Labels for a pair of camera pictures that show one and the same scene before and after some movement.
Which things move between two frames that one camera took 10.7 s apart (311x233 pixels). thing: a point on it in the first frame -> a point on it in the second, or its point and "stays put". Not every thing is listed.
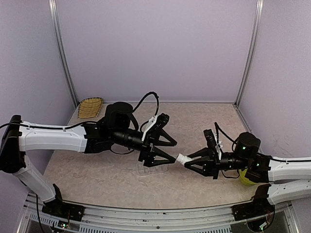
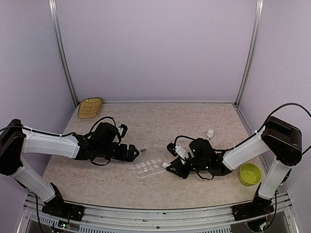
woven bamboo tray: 89,108 stays put
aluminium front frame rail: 38,216 stays put
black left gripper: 146,155 -> 130,158
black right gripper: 211,164 -> 177,165
